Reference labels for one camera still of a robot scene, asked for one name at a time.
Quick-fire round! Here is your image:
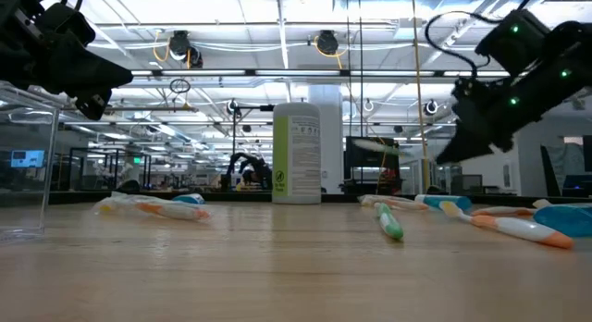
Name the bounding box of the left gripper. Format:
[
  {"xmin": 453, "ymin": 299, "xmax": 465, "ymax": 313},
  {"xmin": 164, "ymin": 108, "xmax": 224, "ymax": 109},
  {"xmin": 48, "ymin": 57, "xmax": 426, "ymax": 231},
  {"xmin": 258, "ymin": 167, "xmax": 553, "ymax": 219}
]
[{"xmin": 27, "ymin": 23, "xmax": 134, "ymax": 122}]

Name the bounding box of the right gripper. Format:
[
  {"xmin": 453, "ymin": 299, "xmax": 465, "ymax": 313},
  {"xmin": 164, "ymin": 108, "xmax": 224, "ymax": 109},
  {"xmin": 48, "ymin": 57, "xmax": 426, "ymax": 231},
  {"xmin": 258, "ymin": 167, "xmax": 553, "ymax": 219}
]
[{"xmin": 435, "ymin": 76, "xmax": 526, "ymax": 166}]

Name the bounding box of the orange white toothbrush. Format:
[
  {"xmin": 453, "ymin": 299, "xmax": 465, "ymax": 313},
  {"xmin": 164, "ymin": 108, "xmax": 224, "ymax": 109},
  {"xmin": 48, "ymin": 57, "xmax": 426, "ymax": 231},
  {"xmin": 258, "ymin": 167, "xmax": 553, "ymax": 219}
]
[
  {"xmin": 438, "ymin": 200, "xmax": 575, "ymax": 251},
  {"xmin": 470, "ymin": 198, "xmax": 554, "ymax": 218},
  {"xmin": 358, "ymin": 194, "xmax": 430, "ymax": 212},
  {"xmin": 133, "ymin": 201, "xmax": 212, "ymax": 222}
]

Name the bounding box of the clear acrylic organizer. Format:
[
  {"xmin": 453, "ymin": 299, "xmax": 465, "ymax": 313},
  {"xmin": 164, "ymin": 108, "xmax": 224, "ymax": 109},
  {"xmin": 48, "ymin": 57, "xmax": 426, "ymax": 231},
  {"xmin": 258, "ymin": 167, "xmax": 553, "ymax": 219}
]
[{"xmin": 0, "ymin": 80, "xmax": 61, "ymax": 243}]

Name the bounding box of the black monitor cart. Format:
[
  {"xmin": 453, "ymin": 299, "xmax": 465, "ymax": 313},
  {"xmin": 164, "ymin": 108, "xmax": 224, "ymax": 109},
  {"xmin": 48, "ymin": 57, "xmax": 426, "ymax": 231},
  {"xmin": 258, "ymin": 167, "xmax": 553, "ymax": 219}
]
[{"xmin": 343, "ymin": 135, "xmax": 401, "ymax": 195}]

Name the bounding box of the blue lit monitor screen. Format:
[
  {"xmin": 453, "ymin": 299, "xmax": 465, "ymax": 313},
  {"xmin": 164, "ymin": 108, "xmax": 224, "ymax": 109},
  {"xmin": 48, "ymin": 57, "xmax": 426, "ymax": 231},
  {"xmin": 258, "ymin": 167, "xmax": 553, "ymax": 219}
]
[{"xmin": 9, "ymin": 149, "xmax": 46, "ymax": 169}]

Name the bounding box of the white round pillar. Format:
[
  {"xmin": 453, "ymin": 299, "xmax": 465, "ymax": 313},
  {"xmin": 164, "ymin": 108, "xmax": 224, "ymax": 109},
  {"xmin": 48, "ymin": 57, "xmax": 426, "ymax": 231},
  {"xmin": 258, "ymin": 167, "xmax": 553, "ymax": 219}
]
[{"xmin": 307, "ymin": 84, "xmax": 345, "ymax": 195}]

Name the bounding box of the white green wipes canister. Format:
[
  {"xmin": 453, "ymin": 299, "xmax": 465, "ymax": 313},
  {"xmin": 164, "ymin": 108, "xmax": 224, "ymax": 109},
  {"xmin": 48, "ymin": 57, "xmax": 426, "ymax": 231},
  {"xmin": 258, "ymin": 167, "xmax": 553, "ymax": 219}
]
[{"xmin": 271, "ymin": 101, "xmax": 323, "ymax": 205}]

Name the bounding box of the long ceiling light strip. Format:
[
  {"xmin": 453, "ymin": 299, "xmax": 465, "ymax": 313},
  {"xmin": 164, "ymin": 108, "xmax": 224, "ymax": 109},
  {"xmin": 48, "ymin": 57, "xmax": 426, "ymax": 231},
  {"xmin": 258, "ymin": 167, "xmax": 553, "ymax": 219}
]
[{"xmin": 129, "ymin": 68, "xmax": 512, "ymax": 79}]

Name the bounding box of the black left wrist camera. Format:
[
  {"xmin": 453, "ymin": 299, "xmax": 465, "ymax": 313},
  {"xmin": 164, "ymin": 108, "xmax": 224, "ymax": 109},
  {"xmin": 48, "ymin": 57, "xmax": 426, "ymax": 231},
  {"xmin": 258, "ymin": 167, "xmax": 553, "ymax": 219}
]
[{"xmin": 39, "ymin": 1, "xmax": 97, "ymax": 48}]

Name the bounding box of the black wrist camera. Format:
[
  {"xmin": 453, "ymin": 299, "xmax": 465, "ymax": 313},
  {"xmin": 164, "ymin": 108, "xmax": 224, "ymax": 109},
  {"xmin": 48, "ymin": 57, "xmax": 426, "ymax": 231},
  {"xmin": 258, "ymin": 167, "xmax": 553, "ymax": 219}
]
[
  {"xmin": 475, "ymin": 7, "xmax": 552, "ymax": 79},
  {"xmin": 39, "ymin": 1, "xmax": 97, "ymax": 48}
]

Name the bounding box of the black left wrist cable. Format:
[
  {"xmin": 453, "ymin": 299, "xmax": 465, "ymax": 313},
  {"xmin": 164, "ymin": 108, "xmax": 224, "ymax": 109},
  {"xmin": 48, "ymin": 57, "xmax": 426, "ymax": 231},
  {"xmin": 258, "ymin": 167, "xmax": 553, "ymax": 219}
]
[{"xmin": 35, "ymin": 0, "xmax": 86, "ymax": 12}]

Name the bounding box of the black ceiling cable reel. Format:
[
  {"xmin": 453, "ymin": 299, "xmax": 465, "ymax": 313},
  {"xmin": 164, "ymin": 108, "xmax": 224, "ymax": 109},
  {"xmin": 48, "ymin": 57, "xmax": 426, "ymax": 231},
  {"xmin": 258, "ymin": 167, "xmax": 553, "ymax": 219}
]
[
  {"xmin": 166, "ymin": 29, "xmax": 204, "ymax": 69},
  {"xmin": 315, "ymin": 29, "xmax": 340, "ymax": 56}
]

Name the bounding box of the black framed glass enclosure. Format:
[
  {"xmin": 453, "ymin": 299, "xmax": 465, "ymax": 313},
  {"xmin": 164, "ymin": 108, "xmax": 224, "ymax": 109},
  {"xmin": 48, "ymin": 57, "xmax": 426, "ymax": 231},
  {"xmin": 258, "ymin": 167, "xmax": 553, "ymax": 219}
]
[{"xmin": 68, "ymin": 147, "xmax": 153, "ymax": 192}]

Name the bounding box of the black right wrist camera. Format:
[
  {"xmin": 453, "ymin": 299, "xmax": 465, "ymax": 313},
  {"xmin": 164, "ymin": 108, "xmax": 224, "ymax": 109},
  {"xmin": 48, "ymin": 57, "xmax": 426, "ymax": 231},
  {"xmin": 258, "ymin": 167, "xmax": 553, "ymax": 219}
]
[{"xmin": 475, "ymin": 7, "xmax": 552, "ymax": 79}]

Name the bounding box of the black hanging cable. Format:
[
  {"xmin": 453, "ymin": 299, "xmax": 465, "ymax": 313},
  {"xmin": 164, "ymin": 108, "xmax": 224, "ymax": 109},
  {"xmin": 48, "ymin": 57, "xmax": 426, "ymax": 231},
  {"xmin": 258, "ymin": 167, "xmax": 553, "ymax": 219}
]
[
  {"xmin": 358, "ymin": 0, "xmax": 364, "ymax": 138},
  {"xmin": 346, "ymin": 0, "xmax": 352, "ymax": 138}
]

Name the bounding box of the black metal table frame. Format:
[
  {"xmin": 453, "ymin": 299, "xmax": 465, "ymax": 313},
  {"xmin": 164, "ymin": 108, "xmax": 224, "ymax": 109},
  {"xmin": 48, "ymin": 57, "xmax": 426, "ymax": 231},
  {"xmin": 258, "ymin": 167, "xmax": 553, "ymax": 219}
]
[{"xmin": 0, "ymin": 189, "xmax": 592, "ymax": 208}]

